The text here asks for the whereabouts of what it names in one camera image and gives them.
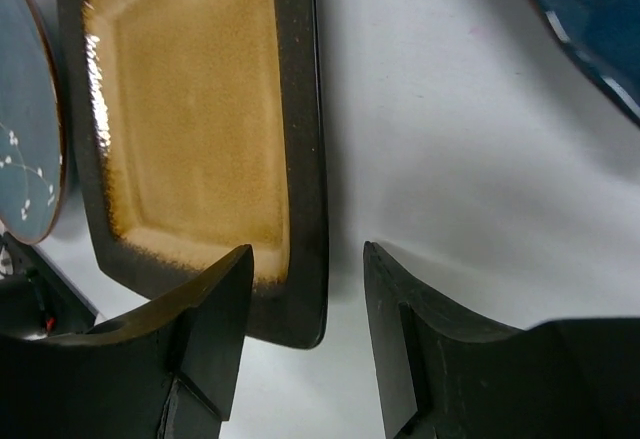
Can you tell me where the black and amber square plate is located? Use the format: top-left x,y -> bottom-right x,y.
57,0 -> 329,349

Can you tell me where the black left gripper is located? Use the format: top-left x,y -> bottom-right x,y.
1,232 -> 97,340

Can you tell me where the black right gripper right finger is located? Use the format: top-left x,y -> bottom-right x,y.
363,242 -> 639,438

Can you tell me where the blue-grey blossom round plate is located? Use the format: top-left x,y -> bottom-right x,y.
1,0 -> 68,245

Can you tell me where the dark blue leaf-shaped dish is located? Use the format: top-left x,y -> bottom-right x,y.
529,0 -> 639,125

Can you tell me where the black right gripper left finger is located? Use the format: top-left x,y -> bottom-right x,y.
1,245 -> 253,438

